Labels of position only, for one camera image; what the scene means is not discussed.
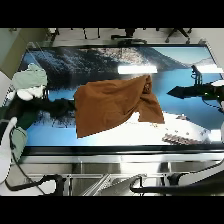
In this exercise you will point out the dark green garment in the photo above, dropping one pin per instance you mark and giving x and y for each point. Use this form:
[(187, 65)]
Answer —
[(26, 120)]

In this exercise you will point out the brown T-shirt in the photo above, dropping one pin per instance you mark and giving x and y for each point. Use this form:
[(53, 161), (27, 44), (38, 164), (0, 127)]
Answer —
[(106, 106)]

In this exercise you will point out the white garment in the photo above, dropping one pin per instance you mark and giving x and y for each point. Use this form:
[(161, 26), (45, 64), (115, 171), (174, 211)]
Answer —
[(30, 92)]

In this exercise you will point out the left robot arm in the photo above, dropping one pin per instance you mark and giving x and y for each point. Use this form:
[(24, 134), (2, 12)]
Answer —
[(30, 106)]

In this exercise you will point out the grey green garment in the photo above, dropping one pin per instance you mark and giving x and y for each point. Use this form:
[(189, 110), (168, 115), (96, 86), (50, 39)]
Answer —
[(19, 141)]

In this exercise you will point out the black office chair base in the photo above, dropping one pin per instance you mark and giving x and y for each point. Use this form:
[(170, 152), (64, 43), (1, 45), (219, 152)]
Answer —
[(178, 33), (128, 36)]

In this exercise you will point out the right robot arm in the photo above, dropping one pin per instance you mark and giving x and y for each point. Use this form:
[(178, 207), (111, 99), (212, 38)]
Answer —
[(200, 188)]

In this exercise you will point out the pale green garment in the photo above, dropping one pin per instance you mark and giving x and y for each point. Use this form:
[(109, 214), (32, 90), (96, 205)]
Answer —
[(30, 78)]

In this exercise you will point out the silver frame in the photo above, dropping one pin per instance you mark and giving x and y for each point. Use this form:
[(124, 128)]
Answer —
[(100, 166)]

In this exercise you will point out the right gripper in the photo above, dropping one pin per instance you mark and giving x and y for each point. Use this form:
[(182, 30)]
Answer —
[(193, 91)]

